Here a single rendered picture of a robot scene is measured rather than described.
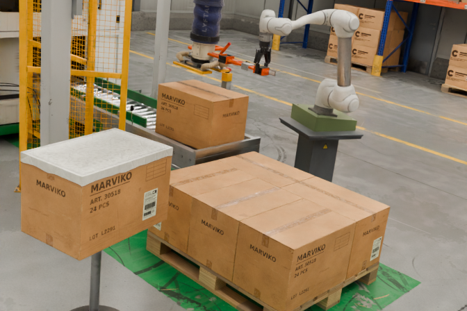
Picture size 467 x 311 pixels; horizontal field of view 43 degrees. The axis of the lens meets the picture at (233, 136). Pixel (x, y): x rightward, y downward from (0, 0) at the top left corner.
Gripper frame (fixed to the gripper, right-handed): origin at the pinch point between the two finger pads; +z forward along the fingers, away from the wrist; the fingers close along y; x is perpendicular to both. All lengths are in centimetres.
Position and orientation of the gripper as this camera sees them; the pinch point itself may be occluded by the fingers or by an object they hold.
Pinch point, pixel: (261, 69)
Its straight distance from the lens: 415.7
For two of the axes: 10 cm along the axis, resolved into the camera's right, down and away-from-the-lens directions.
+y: -7.0, 1.4, -7.0
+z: -1.1, 9.5, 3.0
